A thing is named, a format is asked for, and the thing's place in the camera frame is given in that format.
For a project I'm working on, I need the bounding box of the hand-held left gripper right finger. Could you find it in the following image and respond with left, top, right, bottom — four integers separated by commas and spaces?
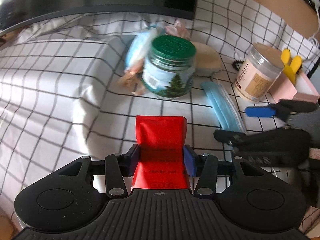
182, 144, 273, 197

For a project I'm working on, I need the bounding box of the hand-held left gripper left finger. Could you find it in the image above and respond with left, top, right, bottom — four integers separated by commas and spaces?
51, 144, 140, 197

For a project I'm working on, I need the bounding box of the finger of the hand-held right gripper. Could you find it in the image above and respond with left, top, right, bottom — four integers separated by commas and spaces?
213, 129, 255, 148
245, 99, 318, 122

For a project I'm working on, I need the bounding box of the blue face mask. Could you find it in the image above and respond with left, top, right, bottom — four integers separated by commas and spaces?
201, 80, 248, 134

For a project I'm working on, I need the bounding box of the red foil packet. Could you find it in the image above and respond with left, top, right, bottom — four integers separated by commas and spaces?
131, 115, 192, 190

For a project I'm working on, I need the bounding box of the pink cardboard box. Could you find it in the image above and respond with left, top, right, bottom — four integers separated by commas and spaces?
269, 69, 319, 103

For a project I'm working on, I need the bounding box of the yellow clip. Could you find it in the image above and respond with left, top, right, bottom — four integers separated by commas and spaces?
280, 49, 303, 83

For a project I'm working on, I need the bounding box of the clear plastic jar tan label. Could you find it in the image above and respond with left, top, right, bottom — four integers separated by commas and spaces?
234, 43, 285, 102

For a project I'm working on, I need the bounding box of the round wooden lid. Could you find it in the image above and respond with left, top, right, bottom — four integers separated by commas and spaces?
194, 42, 223, 75

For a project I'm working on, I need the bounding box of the green lid glass jar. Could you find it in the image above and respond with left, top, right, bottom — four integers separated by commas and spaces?
141, 35, 197, 99

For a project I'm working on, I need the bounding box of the small plastic wrapped packet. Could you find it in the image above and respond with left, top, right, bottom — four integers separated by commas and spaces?
119, 62, 145, 96

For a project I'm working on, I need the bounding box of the white black checkered tablecloth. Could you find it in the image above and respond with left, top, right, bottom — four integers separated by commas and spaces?
0, 0, 320, 240

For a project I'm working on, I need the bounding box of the light blue packet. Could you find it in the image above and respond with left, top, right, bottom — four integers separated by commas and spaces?
125, 22, 165, 70

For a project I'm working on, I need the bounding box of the crumpled pink plastic wrapper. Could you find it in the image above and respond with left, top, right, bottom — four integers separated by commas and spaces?
164, 19, 192, 40

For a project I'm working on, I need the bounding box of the white cable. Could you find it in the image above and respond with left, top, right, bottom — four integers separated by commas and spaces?
307, 4, 320, 48

